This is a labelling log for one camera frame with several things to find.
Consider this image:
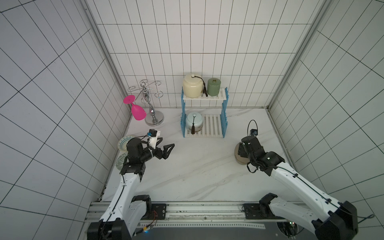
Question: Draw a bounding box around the aluminium mounting rail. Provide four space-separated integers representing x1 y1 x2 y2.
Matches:
83 200 328 230

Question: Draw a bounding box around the base wiring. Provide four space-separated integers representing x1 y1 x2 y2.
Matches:
277 220 301 238
131 209 158 236

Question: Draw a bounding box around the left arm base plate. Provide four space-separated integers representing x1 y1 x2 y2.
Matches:
142 204 168 220

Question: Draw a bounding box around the brown ceramic tea canister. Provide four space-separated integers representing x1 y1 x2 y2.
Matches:
234 143 250 165

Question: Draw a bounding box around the left base wiring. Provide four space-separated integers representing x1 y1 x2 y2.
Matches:
131 209 158 236

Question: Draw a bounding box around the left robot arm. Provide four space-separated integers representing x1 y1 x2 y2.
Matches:
87 135 175 240

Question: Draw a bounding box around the green patterned bowl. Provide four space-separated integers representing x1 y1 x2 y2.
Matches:
115 152 128 171

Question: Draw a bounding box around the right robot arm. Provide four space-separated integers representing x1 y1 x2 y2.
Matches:
239 135 359 240

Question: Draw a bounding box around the pink plastic wine glass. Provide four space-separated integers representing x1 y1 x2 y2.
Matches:
123 95 147 121

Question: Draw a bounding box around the green ceramic tea canister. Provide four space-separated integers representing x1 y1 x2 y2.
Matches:
207 78 221 97

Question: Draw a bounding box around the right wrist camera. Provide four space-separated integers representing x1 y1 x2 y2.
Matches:
250 129 259 137

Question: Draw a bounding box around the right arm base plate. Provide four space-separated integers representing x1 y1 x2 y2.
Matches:
242 203 283 220

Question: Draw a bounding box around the right base wiring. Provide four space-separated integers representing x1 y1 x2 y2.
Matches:
277 220 301 238

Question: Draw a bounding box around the cream ceramic tea canister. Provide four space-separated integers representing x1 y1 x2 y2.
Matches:
183 74 208 99

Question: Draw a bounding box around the chrome glass holder stand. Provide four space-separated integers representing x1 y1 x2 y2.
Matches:
129 79 164 127

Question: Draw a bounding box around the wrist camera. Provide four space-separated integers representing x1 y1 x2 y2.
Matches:
147 129 161 149
250 129 259 137

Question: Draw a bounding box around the light blue tea canister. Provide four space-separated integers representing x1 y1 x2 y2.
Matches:
186 112 204 134

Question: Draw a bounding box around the yellow blue patterned bowl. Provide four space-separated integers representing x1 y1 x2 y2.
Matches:
118 135 135 152

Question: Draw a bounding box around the blue white wooden shelf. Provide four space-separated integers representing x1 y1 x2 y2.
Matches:
180 88 229 138

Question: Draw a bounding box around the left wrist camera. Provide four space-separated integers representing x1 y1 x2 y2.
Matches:
147 129 161 149

